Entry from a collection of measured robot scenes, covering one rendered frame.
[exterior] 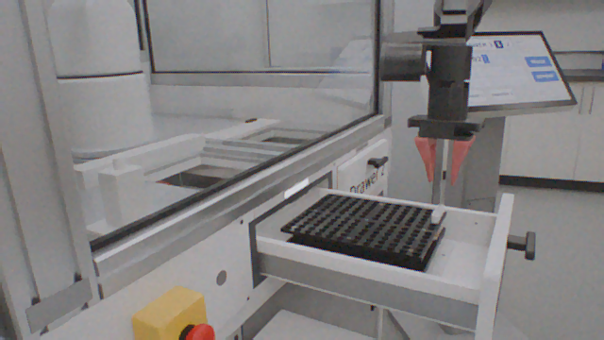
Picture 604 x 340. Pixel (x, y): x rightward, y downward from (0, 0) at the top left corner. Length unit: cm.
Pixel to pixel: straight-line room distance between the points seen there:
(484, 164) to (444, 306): 108
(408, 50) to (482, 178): 104
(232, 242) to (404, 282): 24
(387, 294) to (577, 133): 326
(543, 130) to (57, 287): 354
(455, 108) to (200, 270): 41
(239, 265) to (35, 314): 29
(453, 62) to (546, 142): 313
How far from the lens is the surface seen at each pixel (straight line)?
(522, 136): 370
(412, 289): 57
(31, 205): 40
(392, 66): 63
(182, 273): 54
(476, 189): 162
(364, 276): 59
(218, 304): 61
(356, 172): 94
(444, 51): 63
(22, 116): 39
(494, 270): 53
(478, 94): 144
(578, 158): 381
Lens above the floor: 118
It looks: 17 degrees down
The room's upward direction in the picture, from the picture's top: 2 degrees counter-clockwise
